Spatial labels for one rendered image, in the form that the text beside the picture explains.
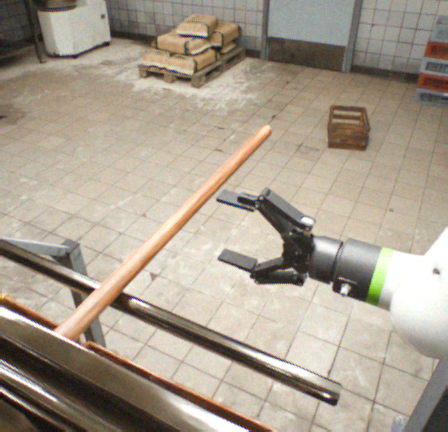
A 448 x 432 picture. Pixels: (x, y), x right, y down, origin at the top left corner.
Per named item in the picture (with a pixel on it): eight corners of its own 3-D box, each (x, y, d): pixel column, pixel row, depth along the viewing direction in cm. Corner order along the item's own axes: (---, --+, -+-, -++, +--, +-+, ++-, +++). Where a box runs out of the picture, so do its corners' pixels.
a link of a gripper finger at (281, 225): (295, 257, 70) (301, 254, 69) (250, 207, 68) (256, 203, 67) (303, 243, 73) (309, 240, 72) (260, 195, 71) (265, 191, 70)
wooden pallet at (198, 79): (198, 88, 459) (198, 75, 451) (138, 77, 489) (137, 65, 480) (245, 59, 545) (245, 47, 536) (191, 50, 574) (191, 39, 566)
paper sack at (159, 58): (169, 70, 465) (168, 55, 456) (140, 66, 476) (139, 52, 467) (193, 54, 511) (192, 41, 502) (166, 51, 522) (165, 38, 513)
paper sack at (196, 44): (212, 51, 475) (212, 35, 465) (192, 59, 450) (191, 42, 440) (170, 44, 504) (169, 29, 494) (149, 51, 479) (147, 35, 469)
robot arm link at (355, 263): (375, 273, 73) (387, 232, 68) (359, 322, 65) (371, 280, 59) (340, 262, 76) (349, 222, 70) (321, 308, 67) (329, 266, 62)
